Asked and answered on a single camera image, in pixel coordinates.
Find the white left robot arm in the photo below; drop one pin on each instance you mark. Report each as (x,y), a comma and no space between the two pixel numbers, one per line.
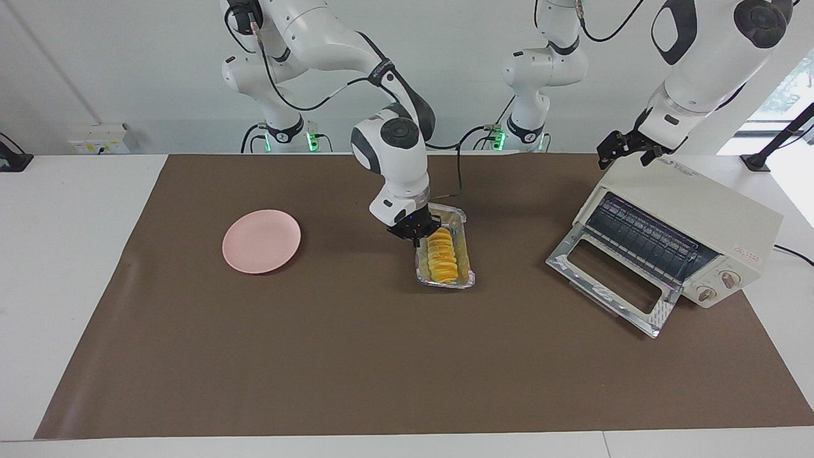
(712,63)

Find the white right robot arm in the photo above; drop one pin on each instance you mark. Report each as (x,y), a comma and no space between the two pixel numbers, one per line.
(394,152)

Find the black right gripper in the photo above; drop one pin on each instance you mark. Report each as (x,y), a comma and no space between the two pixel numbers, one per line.
(410,224)

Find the cream toaster oven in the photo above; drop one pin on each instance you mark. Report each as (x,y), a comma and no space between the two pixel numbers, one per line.
(699,203)

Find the black camera stand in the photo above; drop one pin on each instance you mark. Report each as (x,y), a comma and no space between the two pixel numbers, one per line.
(776,143)

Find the golden ridged bread loaf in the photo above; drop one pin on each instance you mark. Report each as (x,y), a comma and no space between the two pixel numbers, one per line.
(441,257)

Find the white wall socket box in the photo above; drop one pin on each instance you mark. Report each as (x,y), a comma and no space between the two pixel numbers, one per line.
(102,138)

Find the brown table mat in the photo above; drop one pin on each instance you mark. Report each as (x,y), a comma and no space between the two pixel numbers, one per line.
(381,356)

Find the cream oven knob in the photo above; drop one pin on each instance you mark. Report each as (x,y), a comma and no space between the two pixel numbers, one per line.
(730,279)
(706,294)

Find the glass oven door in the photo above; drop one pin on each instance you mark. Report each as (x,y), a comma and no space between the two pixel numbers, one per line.
(610,273)

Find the pink round plate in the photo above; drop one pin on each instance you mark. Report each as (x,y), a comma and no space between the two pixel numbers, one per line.
(261,242)

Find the aluminium foil tray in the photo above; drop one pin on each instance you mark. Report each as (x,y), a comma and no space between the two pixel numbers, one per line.
(461,224)

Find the bright window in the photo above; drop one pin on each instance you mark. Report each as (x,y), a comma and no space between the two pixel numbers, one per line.
(788,89)

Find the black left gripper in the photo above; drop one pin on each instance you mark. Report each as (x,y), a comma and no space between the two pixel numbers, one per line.
(639,141)

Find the black clamp mount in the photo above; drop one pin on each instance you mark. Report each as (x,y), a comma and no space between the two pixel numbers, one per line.
(13,159)

